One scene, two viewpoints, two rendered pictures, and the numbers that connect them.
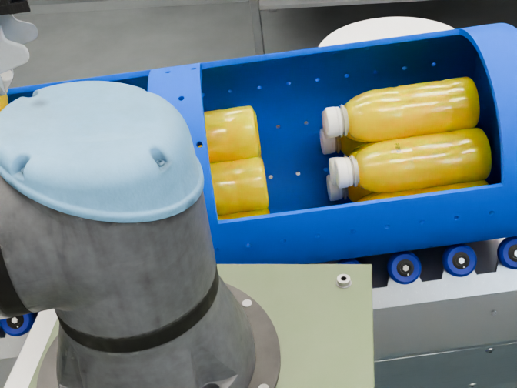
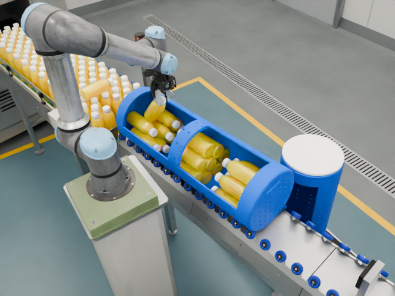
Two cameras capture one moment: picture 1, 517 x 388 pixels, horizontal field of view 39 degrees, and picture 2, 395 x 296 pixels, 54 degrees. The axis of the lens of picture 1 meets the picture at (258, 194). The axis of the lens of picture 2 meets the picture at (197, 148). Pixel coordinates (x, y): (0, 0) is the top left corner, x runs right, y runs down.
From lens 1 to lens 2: 1.10 m
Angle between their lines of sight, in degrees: 38
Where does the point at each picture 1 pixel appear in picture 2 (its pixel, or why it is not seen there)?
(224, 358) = (107, 187)
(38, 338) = not seen: hidden behind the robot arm
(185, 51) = (383, 88)
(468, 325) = (233, 242)
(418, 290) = (224, 222)
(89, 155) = (87, 144)
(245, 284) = (138, 181)
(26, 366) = not seen: hidden behind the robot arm
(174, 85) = (191, 127)
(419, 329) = (222, 232)
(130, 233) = (89, 158)
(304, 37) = not seen: outside the picture
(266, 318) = (130, 188)
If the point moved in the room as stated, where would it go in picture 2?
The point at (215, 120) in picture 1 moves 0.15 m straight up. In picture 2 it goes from (198, 142) to (197, 114)
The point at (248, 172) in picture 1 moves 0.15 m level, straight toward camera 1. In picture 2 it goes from (196, 160) to (170, 178)
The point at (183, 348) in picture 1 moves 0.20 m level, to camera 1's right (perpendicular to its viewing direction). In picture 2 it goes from (99, 180) to (132, 211)
